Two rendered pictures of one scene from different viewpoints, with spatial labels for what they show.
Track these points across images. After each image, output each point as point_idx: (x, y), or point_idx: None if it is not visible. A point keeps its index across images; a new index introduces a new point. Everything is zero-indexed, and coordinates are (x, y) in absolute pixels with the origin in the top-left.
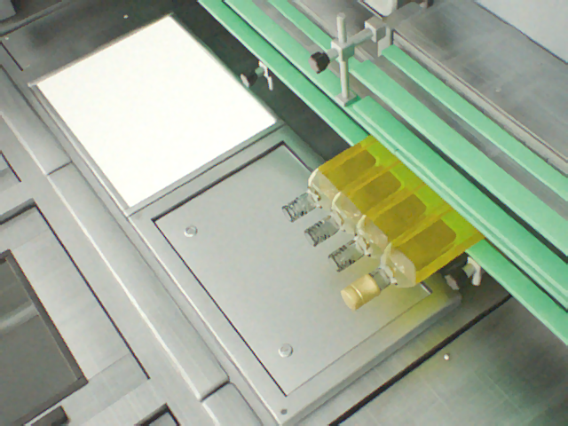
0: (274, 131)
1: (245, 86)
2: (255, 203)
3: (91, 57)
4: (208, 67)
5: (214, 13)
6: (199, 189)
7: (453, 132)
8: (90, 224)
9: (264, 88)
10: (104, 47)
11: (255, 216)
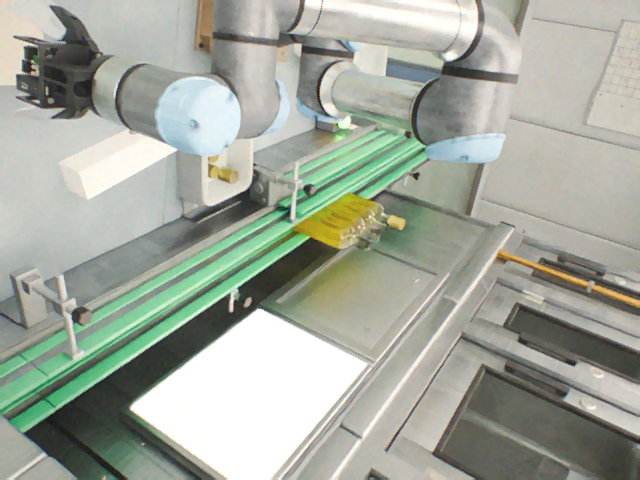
0: (270, 306)
1: (227, 329)
2: (332, 306)
3: (202, 457)
4: (206, 358)
5: (180, 322)
6: (335, 331)
7: (333, 163)
8: (392, 384)
9: (210, 336)
10: (186, 449)
11: (342, 304)
